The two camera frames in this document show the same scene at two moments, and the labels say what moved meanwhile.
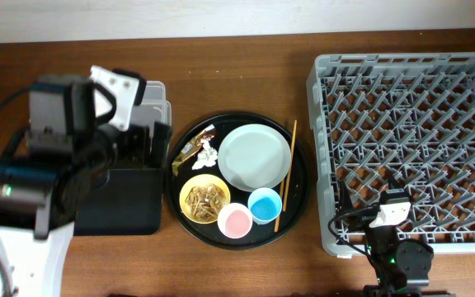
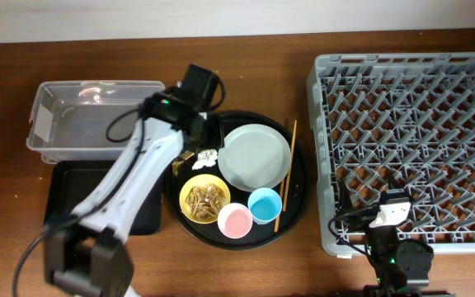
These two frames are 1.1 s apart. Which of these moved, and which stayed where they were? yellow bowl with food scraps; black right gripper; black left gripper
Moved: black left gripper
Stayed: black right gripper; yellow bowl with food scraps
